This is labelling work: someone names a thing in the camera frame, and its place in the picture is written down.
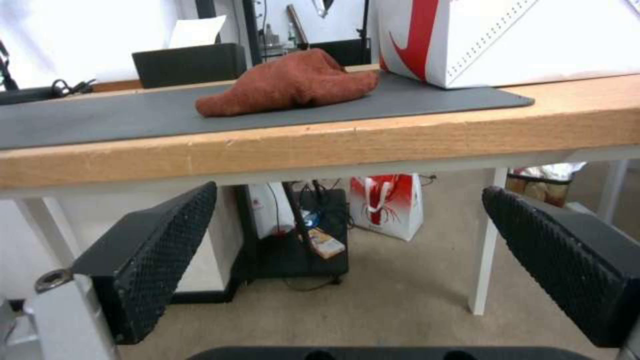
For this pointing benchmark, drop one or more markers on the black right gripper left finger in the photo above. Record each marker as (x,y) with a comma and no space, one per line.
(150,258)

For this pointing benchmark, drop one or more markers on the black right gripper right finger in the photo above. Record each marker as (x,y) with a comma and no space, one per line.
(565,262)

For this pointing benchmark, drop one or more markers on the white red slim bag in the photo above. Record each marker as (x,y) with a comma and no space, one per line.
(272,210)

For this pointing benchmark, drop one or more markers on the white red paper bag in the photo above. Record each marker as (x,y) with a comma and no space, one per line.
(387,206)

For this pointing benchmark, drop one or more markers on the brown crumpled towel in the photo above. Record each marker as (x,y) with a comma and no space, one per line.
(292,84)

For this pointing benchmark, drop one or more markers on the white red takeout bag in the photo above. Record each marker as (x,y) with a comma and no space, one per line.
(505,39)

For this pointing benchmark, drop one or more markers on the wicker waste basket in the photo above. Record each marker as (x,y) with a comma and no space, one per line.
(540,183)

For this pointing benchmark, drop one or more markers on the black low cart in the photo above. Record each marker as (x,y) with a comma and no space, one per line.
(300,240)

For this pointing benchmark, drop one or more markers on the grey table mat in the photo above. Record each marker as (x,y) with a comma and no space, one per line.
(220,108)

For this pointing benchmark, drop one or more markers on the orange snack packet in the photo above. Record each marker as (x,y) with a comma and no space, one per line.
(325,243)

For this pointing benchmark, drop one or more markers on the black tissue box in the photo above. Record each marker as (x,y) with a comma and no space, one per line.
(190,64)

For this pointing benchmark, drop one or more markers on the white tissue sheet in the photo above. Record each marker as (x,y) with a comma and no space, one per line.
(195,33)

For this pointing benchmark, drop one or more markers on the wooden table with white legs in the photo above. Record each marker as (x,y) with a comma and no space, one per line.
(350,142)

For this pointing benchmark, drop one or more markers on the black tripod stand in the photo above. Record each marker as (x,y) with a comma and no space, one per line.
(362,37)

